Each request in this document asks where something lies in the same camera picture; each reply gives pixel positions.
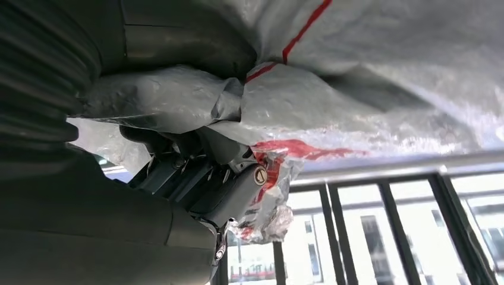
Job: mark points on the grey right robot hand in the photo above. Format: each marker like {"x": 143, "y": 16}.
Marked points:
{"x": 98, "y": 236}

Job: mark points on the pale office building outside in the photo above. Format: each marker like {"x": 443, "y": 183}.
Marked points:
{"x": 417, "y": 236}

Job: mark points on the black framed window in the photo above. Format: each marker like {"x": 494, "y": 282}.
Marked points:
{"x": 456, "y": 220}

